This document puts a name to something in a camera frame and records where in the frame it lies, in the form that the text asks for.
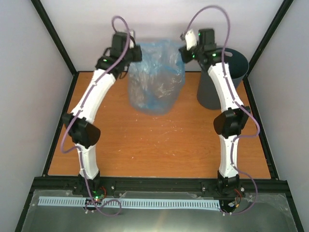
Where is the blue plastic trash bag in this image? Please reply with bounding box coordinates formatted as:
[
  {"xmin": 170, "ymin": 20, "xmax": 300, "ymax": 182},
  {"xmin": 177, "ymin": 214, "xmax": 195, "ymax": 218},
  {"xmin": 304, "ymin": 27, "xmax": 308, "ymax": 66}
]
[{"xmin": 127, "ymin": 39, "xmax": 185, "ymax": 115}]

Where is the dark grey trash bin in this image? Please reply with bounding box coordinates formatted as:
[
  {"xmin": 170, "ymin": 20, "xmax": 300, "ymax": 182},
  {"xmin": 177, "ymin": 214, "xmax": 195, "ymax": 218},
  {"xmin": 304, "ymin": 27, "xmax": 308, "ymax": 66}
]
[{"xmin": 197, "ymin": 47, "xmax": 249, "ymax": 110}]

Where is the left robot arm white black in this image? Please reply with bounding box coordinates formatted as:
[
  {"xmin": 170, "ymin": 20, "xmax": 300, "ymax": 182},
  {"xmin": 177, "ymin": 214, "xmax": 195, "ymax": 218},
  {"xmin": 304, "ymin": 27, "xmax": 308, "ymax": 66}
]
[{"xmin": 62, "ymin": 30, "xmax": 142, "ymax": 195}]

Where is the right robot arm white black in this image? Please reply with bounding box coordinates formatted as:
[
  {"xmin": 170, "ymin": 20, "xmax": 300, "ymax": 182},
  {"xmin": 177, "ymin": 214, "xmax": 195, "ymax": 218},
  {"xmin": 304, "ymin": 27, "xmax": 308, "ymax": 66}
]
[{"xmin": 179, "ymin": 29, "xmax": 250, "ymax": 196}]

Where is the small circuit board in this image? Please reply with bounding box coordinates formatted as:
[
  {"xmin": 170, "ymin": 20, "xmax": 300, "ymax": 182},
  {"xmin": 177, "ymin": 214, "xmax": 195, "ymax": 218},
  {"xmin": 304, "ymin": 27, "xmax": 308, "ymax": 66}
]
[{"xmin": 93, "ymin": 187, "xmax": 107, "ymax": 201}]

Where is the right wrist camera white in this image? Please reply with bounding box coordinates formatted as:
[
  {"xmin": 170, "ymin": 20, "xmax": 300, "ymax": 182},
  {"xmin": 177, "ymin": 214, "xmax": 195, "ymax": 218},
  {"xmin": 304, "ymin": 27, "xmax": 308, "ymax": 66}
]
[{"xmin": 181, "ymin": 29, "xmax": 197, "ymax": 51}]

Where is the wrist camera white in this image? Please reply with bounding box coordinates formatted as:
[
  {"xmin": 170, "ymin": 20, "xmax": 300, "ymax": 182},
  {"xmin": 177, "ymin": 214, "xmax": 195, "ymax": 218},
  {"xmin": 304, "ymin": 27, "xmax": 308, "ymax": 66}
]
[
  {"xmin": 181, "ymin": 29, "xmax": 197, "ymax": 51},
  {"xmin": 129, "ymin": 29, "xmax": 136, "ymax": 49}
]

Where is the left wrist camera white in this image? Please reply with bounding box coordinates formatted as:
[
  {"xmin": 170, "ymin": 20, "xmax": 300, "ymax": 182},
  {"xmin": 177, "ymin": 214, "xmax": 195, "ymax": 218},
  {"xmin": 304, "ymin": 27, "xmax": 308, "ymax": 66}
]
[{"xmin": 129, "ymin": 29, "xmax": 136, "ymax": 49}]

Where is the black frame post right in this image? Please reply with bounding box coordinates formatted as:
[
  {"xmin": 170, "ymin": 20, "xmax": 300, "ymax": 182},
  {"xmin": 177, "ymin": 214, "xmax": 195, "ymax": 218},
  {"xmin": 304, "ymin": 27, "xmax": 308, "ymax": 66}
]
[{"xmin": 248, "ymin": 0, "xmax": 294, "ymax": 70}]

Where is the black frame post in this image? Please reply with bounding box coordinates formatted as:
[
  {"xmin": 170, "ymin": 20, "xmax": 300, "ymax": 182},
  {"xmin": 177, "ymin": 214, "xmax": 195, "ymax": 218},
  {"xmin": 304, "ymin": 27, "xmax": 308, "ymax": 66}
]
[
  {"xmin": 30, "ymin": 0, "xmax": 78, "ymax": 73},
  {"xmin": 248, "ymin": 0, "xmax": 294, "ymax": 70}
]

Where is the black frame post left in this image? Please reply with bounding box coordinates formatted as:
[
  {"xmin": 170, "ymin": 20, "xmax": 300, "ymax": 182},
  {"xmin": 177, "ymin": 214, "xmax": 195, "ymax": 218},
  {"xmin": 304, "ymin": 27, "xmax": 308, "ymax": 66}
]
[{"xmin": 30, "ymin": 0, "xmax": 78, "ymax": 73}]

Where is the black aluminium rail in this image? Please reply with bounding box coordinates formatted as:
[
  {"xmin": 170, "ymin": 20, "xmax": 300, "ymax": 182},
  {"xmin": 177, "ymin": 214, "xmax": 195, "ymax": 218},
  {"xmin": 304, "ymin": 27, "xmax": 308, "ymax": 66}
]
[{"xmin": 31, "ymin": 176, "xmax": 289, "ymax": 197}]

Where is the light blue slotted cable duct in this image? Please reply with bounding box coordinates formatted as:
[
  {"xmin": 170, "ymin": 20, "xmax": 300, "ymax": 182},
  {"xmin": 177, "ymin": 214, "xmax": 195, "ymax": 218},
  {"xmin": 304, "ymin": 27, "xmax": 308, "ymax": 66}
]
[{"xmin": 38, "ymin": 196, "xmax": 220, "ymax": 211}]

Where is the metal base plate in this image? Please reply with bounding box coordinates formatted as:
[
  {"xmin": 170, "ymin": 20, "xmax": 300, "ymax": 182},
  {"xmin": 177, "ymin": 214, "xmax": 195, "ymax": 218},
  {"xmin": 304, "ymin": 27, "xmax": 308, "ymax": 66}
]
[{"xmin": 21, "ymin": 190, "xmax": 297, "ymax": 232}]

